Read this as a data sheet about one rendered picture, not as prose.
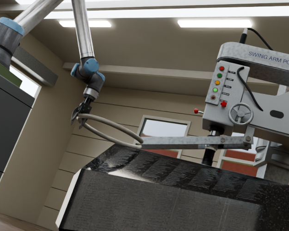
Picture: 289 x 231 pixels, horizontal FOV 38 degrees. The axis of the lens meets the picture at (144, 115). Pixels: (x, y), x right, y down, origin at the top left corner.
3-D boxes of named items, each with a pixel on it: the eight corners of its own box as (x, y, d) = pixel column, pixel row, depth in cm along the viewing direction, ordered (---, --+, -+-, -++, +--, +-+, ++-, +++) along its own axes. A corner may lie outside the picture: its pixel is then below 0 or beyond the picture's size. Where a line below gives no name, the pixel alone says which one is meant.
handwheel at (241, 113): (248, 133, 258) (254, 111, 263) (250, 128, 249) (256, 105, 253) (224, 126, 261) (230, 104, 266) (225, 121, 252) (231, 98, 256)
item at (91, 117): (149, 156, 293) (150, 152, 294) (140, 135, 248) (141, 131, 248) (86, 133, 305) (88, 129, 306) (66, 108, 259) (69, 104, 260)
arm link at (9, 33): (-12, 38, 219) (3, 10, 224) (-18, 46, 233) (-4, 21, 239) (16, 53, 225) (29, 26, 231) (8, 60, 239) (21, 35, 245)
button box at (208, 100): (217, 106, 263) (229, 66, 271) (217, 104, 261) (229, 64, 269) (204, 103, 265) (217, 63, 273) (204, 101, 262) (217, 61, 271)
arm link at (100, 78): (90, 71, 278) (102, 78, 282) (82, 87, 275) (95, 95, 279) (96, 69, 270) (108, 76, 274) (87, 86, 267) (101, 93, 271)
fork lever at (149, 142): (250, 150, 271) (250, 143, 273) (254, 142, 253) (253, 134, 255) (143, 151, 280) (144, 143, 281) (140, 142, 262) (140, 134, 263)
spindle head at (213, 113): (254, 148, 273) (270, 86, 286) (258, 138, 252) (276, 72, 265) (200, 133, 281) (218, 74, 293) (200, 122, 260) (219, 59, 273)
